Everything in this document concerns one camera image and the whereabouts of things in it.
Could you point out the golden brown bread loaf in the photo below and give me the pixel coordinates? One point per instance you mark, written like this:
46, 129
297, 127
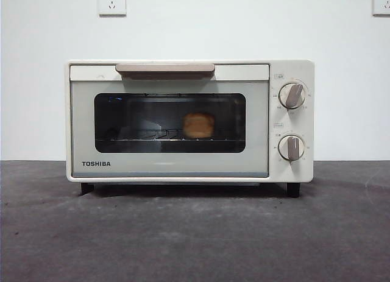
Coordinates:
198, 125

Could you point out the white Toshiba toaster oven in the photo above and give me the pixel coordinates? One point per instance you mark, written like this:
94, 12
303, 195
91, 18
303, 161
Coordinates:
292, 69

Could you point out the white timer knob, straight pointer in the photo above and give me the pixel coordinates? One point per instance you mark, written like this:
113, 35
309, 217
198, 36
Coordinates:
292, 148

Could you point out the white temperature knob, tilted pointer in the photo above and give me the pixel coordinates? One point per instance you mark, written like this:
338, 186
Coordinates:
292, 95

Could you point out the white wall socket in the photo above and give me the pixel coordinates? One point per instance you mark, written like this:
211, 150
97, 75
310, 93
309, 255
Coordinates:
111, 5
382, 3

